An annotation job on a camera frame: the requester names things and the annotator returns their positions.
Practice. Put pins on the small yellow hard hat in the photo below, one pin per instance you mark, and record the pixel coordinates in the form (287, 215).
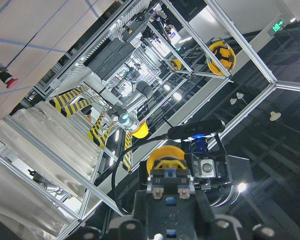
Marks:
(176, 64)

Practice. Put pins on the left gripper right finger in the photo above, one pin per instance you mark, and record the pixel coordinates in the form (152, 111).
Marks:
(209, 226)

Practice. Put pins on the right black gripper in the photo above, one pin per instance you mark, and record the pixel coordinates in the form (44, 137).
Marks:
(216, 173)

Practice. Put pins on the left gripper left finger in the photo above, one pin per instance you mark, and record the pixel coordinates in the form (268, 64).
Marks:
(135, 226)

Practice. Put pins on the green exit sign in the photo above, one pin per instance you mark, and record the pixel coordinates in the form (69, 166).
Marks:
(278, 26)

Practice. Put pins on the red push button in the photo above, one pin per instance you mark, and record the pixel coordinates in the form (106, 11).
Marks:
(7, 78)

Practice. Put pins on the yellow push button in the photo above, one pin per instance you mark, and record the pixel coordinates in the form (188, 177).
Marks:
(168, 174)

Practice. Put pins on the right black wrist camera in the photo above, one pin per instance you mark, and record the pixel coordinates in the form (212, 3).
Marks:
(201, 129)

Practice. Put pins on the brown paper table cover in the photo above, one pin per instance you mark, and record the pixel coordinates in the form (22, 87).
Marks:
(35, 34)

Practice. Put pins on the large yellow hard hat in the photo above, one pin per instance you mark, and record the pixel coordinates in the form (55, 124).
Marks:
(225, 54)

